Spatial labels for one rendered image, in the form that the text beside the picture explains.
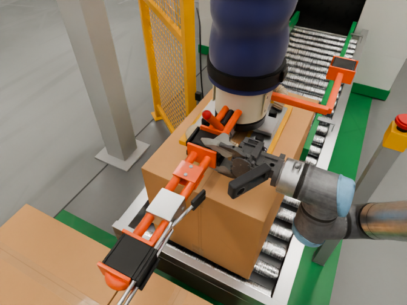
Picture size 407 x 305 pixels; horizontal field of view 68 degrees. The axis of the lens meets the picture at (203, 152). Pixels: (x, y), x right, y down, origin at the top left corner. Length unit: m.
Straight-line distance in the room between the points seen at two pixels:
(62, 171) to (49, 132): 0.48
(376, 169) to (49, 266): 1.28
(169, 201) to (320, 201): 0.34
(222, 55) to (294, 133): 0.41
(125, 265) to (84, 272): 0.69
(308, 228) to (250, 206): 0.16
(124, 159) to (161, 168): 1.37
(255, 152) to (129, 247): 0.36
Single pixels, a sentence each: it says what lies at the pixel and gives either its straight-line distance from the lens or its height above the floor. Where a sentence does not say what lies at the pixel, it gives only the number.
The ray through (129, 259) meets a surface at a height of 1.12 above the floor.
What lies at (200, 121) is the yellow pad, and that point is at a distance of 1.04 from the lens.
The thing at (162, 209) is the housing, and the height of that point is 1.12.
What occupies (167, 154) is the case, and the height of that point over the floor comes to 0.97.
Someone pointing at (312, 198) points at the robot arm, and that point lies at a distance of 0.73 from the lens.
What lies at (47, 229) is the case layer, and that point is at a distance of 1.45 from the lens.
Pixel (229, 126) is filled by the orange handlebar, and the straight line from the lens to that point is 0.85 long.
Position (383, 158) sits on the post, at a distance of 1.25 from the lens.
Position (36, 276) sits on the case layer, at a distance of 1.36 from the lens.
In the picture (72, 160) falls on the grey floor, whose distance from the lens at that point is 2.46.
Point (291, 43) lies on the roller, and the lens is 2.60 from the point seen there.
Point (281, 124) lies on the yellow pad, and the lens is 1.07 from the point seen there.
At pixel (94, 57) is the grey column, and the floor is 0.85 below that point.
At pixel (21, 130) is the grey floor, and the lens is 2.90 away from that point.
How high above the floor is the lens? 1.67
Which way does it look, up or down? 47 degrees down
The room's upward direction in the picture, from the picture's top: straight up
